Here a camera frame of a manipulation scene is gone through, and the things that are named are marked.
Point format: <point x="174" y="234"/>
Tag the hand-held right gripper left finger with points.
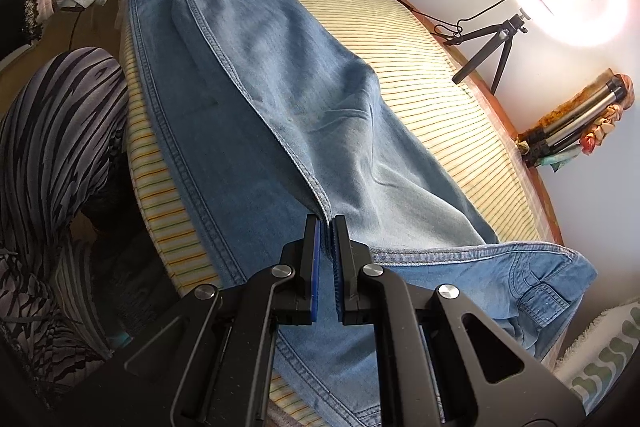
<point x="314" y="267"/>

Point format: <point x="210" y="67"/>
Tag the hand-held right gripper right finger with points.
<point x="342" y="277"/>

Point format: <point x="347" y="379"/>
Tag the white green wave cushion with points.
<point x="605" y="357"/>

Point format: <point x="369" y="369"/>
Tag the blue denim pants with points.
<point x="250" y="107"/>

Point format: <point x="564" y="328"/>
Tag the person's left forearm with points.
<point x="25" y="12"/>

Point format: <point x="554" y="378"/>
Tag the cream striped blanket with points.
<point x="425" y="82"/>

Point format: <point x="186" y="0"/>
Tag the folded silver tripod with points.
<point x="575" y="122"/>

